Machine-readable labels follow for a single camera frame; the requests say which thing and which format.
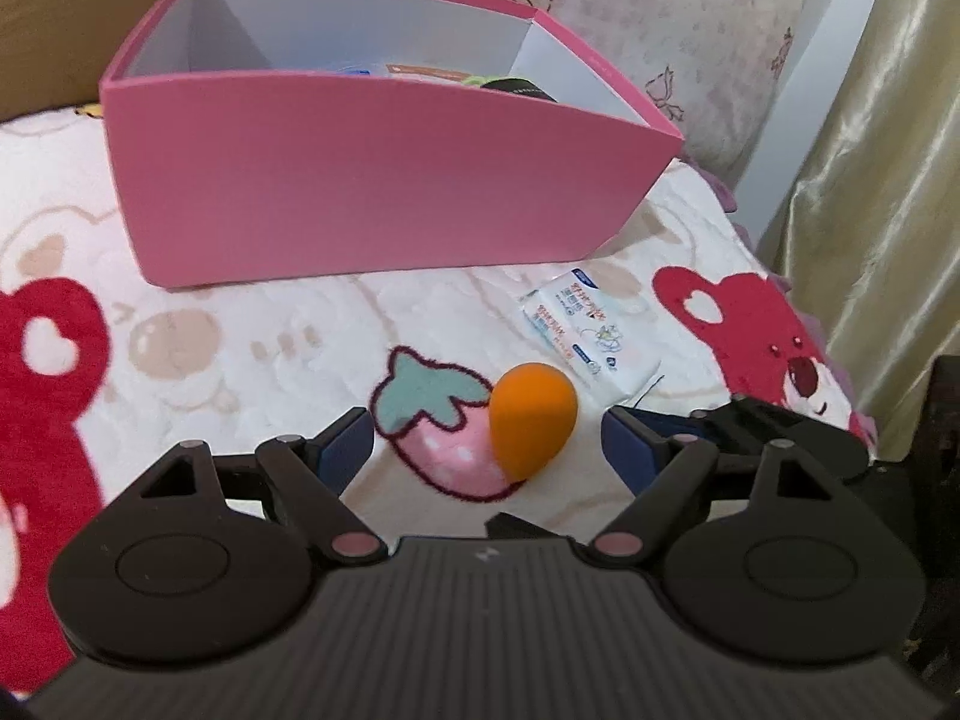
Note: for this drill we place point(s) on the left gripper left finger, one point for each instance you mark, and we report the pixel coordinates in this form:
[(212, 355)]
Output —
[(307, 477)]

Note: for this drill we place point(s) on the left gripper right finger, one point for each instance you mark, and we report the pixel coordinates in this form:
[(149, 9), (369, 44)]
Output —
[(668, 476)]

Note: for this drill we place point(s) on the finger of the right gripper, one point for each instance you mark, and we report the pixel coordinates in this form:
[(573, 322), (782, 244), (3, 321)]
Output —
[(656, 428), (507, 526)]

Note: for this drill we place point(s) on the orange makeup sponge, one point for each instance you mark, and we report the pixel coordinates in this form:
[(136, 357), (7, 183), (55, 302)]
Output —
[(533, 412)]

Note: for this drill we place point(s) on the white tissue packet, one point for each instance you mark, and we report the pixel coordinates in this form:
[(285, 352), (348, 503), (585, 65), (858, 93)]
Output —
[(583, 325)]

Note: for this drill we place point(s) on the green yarn ball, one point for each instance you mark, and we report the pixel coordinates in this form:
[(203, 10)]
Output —
[(509, 85)]

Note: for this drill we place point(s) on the bear print fleece blanket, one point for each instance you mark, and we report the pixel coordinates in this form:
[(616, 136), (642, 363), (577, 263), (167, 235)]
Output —
[(102, 373)]

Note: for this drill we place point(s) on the gold satin curtain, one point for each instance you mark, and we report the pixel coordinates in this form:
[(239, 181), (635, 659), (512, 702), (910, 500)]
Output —
[(870, 242)]

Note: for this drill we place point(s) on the pink storage box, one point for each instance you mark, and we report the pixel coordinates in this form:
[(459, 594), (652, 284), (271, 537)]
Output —
[(263, 139)]

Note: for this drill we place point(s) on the pink floral pillow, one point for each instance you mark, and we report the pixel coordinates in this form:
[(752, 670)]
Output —
[(660, 30)]

